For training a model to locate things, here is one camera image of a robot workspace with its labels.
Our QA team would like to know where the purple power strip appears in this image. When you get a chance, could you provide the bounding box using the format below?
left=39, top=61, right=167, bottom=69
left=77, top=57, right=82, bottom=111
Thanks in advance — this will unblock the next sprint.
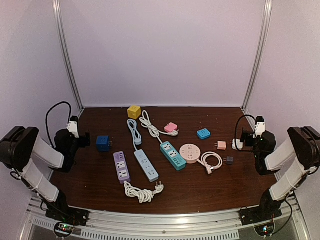
left=113, top=151, right=131, bottom=184

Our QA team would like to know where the dark blue cube adapter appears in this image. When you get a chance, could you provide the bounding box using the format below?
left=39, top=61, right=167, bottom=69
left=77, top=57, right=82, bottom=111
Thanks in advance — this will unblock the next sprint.
left=95, top=135, right=113, bottom=152

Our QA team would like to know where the teal power strip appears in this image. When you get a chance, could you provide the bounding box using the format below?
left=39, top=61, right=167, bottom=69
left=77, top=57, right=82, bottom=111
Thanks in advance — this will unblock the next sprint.
left=160, top=141, right=187, bottom=171

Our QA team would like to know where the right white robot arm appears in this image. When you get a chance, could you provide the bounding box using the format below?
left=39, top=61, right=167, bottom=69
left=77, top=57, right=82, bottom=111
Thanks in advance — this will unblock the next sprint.
left=240, top=126, right=320, bottom=202

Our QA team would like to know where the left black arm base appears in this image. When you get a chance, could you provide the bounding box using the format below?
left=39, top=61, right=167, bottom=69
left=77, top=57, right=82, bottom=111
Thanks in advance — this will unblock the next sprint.
left=40, top=191, right=89, bottom=226

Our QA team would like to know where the white cable with plug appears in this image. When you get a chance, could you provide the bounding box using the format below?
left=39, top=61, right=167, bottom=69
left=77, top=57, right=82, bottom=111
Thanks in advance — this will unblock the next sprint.
left=123, top=181, right=166, bottom=204

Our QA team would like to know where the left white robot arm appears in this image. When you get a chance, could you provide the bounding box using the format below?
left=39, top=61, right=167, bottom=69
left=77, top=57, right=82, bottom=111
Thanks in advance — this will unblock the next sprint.
left=0, top=126, right=91, bottom=203

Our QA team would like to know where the blue plug adapter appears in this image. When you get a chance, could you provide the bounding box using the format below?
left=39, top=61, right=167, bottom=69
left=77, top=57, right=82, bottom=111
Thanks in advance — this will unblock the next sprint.
left=196, top=128, right=211, bottom=140

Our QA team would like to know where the small peach plug adapter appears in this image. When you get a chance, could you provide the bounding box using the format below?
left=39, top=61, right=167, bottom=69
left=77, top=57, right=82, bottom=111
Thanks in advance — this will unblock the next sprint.
left=214, top=141, right=227, bottom=151

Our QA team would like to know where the pink cube adapter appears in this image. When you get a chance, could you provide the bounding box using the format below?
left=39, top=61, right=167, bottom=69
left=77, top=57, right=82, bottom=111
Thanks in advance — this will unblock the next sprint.
left=164, top=122, right=178, bottom=133

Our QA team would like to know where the aluminium frame post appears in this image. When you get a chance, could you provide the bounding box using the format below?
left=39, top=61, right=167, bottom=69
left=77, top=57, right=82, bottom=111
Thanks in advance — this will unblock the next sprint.
left=241, top=0, right=273, bottom=112
left=52, top=0, right=84, bottom=111

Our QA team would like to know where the aluminium front rail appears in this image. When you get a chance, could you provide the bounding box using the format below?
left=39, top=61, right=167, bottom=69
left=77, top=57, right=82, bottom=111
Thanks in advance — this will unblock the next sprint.
left=17, top=196, right=311, bottom=240

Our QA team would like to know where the right aluminium frame post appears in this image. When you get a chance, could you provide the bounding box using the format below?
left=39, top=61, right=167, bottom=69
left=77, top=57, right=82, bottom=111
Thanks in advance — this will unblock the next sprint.
left=241, top=0, right=273, bottom=112

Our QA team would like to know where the left aluminium frame post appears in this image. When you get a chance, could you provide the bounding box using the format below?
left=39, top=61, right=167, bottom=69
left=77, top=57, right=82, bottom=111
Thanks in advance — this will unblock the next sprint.
left=52, top=0, right=84, bottom=111

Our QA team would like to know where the dark grey charger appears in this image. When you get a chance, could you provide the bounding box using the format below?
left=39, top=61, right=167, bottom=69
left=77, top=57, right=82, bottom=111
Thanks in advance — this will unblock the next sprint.
left=223, top=156, right=235, bottom=166

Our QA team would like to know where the grey-blue power strip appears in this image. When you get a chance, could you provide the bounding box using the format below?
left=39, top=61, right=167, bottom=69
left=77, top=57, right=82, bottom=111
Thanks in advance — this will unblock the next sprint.
left=134, top=149, right=159, bottom=183

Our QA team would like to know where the light blue cable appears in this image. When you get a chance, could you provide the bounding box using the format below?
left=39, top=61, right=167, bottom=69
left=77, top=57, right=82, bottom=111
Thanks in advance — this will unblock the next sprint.
left=126, top=118, right=143, bottom=152

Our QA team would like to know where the pink round socket base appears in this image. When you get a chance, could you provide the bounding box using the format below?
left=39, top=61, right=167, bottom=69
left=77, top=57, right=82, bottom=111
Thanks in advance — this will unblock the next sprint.
left=179, top=143, right=201, bottom=165

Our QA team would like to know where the white charger block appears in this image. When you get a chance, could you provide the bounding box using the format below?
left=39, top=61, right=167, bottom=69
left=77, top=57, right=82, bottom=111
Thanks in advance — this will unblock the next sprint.
left=232, top=138, right=243, bottom=151

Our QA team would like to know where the yellow cube adapter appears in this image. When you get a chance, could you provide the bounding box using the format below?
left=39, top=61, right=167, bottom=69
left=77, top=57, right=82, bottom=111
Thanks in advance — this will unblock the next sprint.
left=127, top=105, right=142, bottom=120

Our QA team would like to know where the pink-white socket cable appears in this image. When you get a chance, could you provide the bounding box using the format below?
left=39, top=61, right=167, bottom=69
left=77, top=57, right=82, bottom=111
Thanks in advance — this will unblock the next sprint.
left=197, top=151, right=224, bottom=176

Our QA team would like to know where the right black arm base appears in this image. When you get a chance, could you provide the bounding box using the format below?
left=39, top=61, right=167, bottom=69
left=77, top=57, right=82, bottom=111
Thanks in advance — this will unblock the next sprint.
left=238, top=189, right=285, bottom=226

